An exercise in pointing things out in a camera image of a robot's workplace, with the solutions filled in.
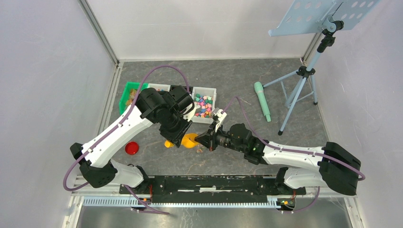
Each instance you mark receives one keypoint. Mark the clear plastic jar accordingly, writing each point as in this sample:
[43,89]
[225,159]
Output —
[201,149]

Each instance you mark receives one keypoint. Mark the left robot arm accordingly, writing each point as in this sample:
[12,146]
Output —
[172,110]

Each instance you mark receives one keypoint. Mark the orange plastic scoop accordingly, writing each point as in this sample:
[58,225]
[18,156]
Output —
[188,141]

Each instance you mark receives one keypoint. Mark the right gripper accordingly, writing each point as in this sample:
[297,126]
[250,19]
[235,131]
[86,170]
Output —
[209,138]

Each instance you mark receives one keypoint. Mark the aluminium frame post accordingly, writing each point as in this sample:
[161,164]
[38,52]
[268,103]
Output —
[98,30]

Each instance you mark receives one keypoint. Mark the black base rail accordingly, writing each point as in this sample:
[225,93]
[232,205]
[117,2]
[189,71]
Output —
[212,189]

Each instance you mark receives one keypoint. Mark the white lollipop bin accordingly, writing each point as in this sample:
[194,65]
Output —
[160,87]

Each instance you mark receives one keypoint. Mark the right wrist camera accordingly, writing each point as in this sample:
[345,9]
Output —
[218,116]

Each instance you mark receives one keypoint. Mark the white star candy bin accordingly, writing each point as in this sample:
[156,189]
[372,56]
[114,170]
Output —
[204,99]

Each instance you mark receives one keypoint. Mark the green candy bin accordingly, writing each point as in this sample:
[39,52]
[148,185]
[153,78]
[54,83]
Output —
[128,95]

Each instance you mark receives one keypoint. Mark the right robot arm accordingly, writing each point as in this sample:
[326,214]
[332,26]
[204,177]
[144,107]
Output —
[330,166]

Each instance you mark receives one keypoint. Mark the red jar lid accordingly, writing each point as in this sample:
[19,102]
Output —
[132,148]

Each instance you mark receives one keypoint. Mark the blue music stand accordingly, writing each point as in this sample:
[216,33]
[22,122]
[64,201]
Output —
[319,17]

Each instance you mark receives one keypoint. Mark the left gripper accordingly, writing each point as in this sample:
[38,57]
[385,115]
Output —
[176,137]

